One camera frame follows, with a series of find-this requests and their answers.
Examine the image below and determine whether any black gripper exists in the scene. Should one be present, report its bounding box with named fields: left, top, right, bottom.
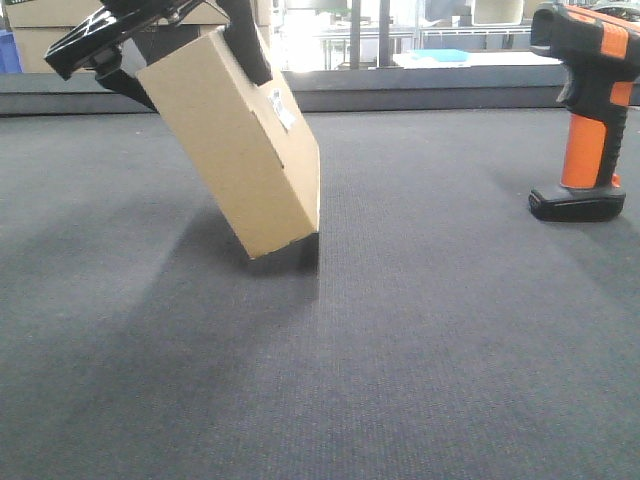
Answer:
left=44, top=0, right=272, bottom=111

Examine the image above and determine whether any brown cardboard package box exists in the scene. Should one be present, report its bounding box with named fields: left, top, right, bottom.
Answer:
left=137, top=30, right=320, bottom=258

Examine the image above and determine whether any orange black barcode scanner gun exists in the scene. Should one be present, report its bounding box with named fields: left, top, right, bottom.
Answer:
left=529, top=1, right=639, bottom=222

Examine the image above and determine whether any large cardboard box with black print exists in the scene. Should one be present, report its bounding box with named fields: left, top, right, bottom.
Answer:
left=12, top=23, right=274, bottom=74

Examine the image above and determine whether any upper stacked cardboard box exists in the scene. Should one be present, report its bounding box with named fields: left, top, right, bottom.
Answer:
left=3, top=0, right=274, bottom=29

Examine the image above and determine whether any white barcode label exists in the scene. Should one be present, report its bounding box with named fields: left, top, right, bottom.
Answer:
left=268, top=88, right=296, bottom=131

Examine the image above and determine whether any blue plastic bin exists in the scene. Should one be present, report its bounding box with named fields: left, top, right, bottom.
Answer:
left=0, top=30, right=23, bottom=74

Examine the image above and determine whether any blue plastic tray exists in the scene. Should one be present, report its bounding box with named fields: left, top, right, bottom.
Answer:
left=409, top=48, right=469, bottom=63

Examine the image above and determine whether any white background table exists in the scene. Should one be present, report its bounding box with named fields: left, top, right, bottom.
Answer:
left=392, top=51, right=560, bottom=69

